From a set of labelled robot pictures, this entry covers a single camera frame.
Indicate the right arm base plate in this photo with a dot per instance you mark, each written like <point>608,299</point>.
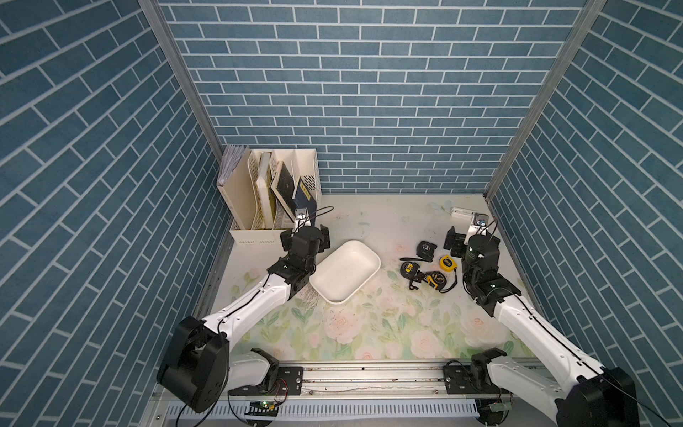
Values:
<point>459,380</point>

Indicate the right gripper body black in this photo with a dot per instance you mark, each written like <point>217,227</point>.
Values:
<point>465,271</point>

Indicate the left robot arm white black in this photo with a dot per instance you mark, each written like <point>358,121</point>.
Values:
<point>197,366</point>

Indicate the round black tape measure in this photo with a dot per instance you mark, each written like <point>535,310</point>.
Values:
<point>426,251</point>

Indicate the blue cover book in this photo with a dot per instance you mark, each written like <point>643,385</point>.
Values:
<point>304,198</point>

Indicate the beige file folder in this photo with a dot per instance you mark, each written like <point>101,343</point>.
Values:
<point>236,185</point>

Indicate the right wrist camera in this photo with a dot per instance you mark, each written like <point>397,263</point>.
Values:
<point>478,226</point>

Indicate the white and yellow book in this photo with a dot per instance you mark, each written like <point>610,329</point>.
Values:
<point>263,186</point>

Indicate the black cover book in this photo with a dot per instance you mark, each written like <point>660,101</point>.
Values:
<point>283,187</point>

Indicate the black yellow tape measure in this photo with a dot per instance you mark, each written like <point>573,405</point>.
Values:
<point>439,282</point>

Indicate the white rectangular box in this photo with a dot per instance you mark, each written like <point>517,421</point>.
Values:
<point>461,213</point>

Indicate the aluminium mounting rail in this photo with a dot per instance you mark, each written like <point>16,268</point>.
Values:
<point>338,391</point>

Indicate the white storage tray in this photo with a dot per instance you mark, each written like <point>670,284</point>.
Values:
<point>345,271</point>

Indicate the white plastic file organizer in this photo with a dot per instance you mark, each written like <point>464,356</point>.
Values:
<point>301,163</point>

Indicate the floral table mat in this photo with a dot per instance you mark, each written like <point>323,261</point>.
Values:
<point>385,320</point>

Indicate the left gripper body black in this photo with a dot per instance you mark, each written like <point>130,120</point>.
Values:
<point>321,242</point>

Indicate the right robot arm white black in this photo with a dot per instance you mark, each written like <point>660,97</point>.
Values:
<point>581,391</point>

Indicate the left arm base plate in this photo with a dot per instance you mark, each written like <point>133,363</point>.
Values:
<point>286,380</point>

